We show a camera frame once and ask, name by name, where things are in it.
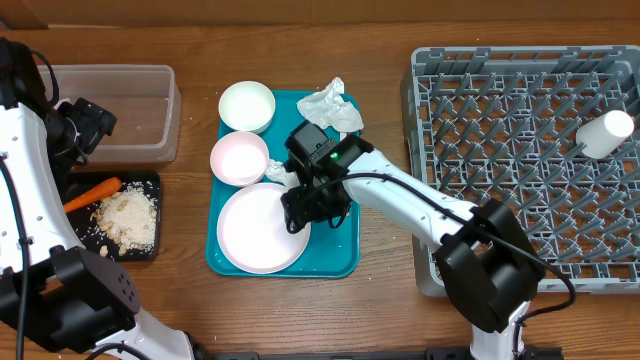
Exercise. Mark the black plastic tray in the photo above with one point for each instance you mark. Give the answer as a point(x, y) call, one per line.
point(78, 183)

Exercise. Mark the pile of rice and peanuts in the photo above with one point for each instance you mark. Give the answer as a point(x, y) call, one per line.
point(125, 222)

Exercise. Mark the white bowl with peanuts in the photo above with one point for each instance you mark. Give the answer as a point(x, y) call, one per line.
point(247, 106)

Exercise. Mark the crumpled white napkin middle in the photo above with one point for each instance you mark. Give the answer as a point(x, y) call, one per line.
point(276, 172)

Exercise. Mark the large white plate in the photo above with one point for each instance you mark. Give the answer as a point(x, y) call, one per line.
point(252, 232)

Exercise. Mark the clear plastic bin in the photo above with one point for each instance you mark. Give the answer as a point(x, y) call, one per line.
point(145, 100)

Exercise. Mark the white paper cup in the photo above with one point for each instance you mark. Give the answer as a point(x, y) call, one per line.
point(604, 134)

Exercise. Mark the grey dishwasher rack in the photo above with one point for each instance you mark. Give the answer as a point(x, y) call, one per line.
point(499, 123)

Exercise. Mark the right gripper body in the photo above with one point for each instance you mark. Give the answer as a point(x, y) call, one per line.
point(319, 204)

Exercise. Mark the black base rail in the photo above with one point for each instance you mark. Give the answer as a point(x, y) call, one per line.
point(436, 353)

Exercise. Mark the pink bowl with food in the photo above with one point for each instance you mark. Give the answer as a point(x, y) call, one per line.
point(239, 159)

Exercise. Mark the orange carrot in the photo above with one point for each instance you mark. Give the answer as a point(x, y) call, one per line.
point(101, 191)

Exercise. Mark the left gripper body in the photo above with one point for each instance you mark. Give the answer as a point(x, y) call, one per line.
point(73, 131)

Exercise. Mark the teal serving tray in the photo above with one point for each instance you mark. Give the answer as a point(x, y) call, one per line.
point(330, 253)

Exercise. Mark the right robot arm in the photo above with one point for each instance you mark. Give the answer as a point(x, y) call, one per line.
point(487, 264)

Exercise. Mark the crumpled white napkin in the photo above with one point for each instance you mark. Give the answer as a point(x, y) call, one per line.
point(327, 108)
point(276, 172)

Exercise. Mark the crumpled white napkin top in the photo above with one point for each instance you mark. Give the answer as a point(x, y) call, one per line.
point(327, 108)

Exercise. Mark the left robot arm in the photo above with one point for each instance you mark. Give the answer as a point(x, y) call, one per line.
point(54, 291)

